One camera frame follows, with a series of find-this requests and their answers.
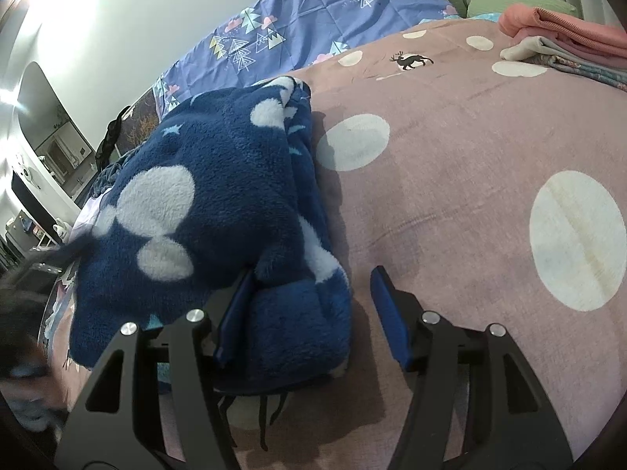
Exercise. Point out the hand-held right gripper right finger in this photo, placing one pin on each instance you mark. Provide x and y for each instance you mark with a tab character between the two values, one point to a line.
392	318

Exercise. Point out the pink folded cloth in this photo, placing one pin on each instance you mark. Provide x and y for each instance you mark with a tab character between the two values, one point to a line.
563	27

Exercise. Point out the teal fleece blanket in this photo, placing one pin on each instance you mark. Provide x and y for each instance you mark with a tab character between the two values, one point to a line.
108	176

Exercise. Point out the arched wall mirror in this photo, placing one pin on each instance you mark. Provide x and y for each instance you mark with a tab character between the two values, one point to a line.
51	132

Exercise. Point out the white round device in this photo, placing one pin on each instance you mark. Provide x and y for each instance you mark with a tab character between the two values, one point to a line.
25	167

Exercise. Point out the navy fleece star-print garment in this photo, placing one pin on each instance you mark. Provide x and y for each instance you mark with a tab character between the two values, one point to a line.
210	205

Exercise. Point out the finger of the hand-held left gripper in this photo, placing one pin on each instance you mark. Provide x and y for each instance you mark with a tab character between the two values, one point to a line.
63	254

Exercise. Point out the purple tree-print quilt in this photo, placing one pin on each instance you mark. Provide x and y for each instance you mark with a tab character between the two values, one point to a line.
294	24

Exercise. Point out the black screen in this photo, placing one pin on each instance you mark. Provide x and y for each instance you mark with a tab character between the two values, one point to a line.
44	198

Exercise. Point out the dark wall poster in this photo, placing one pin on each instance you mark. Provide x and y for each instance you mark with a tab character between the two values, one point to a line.
139	125

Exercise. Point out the pink polka dot bed sheet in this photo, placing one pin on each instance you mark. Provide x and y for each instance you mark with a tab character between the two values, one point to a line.
465	156

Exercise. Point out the beige folded cloth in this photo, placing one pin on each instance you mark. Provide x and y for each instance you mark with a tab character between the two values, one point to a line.
529	49

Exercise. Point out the black bag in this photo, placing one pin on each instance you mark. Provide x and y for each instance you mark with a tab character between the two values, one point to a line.
111	137

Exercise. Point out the floral folded cloth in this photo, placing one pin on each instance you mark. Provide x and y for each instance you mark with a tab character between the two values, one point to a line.
588	71

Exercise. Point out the lavender cloth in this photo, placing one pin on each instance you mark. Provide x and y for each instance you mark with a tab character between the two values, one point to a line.
88	213

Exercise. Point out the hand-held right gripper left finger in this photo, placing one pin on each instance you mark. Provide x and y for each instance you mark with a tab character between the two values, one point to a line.
234	318

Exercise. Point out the white shelf rack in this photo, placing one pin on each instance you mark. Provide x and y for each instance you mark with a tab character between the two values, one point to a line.
44	239

